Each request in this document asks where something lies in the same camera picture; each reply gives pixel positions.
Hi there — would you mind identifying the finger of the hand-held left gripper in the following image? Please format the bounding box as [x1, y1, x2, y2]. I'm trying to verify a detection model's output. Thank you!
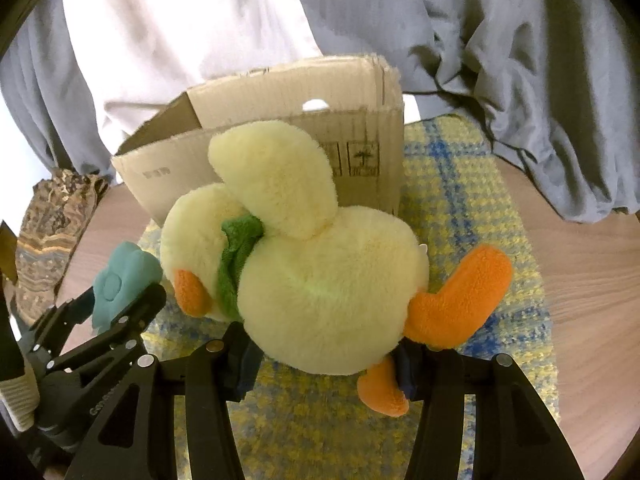
[47, 282, 168, 376]
[17, 285, 98, 357]

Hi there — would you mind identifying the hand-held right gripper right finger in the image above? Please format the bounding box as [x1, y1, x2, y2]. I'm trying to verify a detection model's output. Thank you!
[392, 342, 586, 480]

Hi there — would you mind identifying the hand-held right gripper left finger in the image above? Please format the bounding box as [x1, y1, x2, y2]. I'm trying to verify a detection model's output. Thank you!
[65, 322, 263, 480]

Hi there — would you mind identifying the teal flower toy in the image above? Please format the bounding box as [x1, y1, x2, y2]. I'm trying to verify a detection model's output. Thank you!
[91, 241, 165, 332]

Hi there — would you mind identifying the yellow duck plush toy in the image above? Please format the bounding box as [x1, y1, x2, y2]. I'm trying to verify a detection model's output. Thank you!
[160, 121, 515, 418]

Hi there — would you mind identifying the cardboard box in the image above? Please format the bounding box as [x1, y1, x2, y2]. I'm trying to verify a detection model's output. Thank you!
[111, 54, 406, 226]

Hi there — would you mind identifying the brown patterned cloth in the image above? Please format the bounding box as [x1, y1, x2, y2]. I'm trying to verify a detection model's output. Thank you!
[15, 167, 108, 328]

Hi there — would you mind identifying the yellow blue woven mat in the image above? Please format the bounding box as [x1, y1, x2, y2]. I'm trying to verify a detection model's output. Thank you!
[137, 114, 561, 480]

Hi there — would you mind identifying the grey curtain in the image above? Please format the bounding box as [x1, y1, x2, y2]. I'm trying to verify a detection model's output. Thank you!
[285, 0, 640, 223]
[0, 0, 118, 171]

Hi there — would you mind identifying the white curtain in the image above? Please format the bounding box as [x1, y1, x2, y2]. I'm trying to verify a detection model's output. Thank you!
[60, 0, 421, 171]

